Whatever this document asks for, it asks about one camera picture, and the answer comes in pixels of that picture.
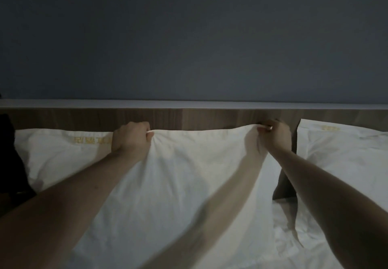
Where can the person's left hand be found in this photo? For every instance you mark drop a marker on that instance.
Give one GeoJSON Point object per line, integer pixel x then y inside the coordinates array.
{"type": "Point", "coordinates": [130, 140]}

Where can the person's right hand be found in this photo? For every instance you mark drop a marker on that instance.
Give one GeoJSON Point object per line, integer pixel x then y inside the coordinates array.
{"type": "Point", "coordinates": [276, 137]}

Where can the person's left fingers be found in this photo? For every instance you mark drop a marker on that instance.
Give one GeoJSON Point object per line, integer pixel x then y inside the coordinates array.
{"type": "Point", "coordinates": [145, 130]}

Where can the person's right fingers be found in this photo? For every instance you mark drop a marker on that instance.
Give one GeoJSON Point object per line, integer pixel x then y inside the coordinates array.
{"type": "Point", "coordinates": [264, 128]}

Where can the white pillow with gold embroidery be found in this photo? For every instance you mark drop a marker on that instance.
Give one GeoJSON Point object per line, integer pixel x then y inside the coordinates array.
{"type": "Point", "coordinates": [169, 193]}
{"type": "Point", "coordinates": [348, 162]}

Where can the person's left forearm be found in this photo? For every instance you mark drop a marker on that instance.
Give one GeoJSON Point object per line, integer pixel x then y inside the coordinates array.
{"type": "Point", "coordinates": [60, 208]}

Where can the person's right forearm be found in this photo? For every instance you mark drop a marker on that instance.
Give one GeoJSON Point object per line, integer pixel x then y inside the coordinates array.
{"type": "Point", "coordinates": [336, 205]}

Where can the wooden headboard with grey ledge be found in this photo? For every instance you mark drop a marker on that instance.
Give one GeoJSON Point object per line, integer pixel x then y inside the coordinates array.
{"type": "Point", "coordinates": [194, 114]}

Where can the white bed sheet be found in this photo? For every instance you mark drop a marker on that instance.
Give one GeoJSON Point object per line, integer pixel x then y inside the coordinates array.
{"type": "Point", "coordinates": [303, 235]}

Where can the black bedside object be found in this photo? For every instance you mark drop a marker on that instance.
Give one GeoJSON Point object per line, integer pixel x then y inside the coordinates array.
{"type": "Point", "coordinates": [12, 162]}

